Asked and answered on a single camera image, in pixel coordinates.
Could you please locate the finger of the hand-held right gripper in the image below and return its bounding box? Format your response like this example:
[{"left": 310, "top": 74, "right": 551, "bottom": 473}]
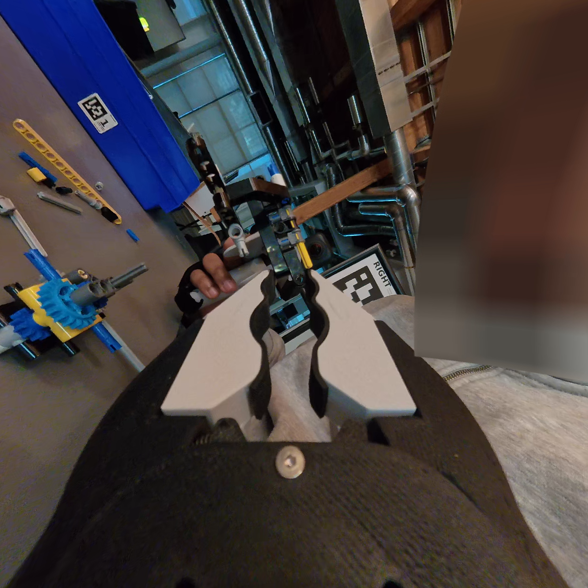
[{"left": 223, "top": 231, "right": 271, "bottom": 259}]

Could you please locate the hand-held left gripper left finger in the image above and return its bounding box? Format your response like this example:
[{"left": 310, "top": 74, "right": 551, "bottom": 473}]
[{"left": 161, "top": 269, "right": 277, "bottom": 443}]

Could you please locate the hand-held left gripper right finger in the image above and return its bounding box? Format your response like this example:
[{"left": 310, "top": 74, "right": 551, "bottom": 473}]
[{"left": 306, "top": 270, "right": 419, "bottom": 443}]

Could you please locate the black lego frame assembly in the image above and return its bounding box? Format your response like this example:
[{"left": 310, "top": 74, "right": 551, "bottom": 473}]
[{"left": 186, "top": 135, "right": 319, "bottom": 300}]

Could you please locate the blue gear lego assembly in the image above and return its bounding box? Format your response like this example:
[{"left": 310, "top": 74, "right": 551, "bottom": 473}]
[{"left": 0, "top": 250, "right": 150, "bottom": 374}]

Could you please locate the grey lego axle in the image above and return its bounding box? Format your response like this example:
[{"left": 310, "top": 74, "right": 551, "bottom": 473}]
[{"left": 37, "top": 191, "right": 83, "bottom": 215}]

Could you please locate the long yellow lego beam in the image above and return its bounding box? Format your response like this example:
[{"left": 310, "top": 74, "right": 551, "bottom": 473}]
[{"left": 12, "top": 118, "right": 123, "bottom": 225}]

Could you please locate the white lego connector rod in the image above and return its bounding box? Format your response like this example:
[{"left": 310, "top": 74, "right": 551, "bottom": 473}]
[{"left": 0, "top": 195, "right": 48, "bottom": 258}]

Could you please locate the blue lego axle piece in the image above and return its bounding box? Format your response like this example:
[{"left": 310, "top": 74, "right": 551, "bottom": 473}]
[{"left": 18, "top": 151, "right": 58, "bottom": 183}]

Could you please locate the person's right hand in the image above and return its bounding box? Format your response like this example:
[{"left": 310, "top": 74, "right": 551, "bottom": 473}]
[{"left": 190, "top": 253, "right": 239, "bottom": 299}]

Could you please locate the wooden ceiling beam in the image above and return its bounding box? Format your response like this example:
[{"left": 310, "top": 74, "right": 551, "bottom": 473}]
[{"left": 292, "top": 161, "right": 394, "bottom": 224}]

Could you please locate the silver metal pipe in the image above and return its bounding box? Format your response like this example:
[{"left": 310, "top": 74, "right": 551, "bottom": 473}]
[{"left": 335, "top": 128, "right": 422, "bottom": 281}]

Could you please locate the blue plastic bin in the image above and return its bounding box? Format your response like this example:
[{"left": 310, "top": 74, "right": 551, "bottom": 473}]
[{"left": 0, "top": 0, "right": 201, "bottom": 213}]

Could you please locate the grey ventilation duct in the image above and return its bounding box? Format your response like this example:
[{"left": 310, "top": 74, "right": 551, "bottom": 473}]
[{"left": 334, "top": 0, "right": 414, "bottom": 139}]

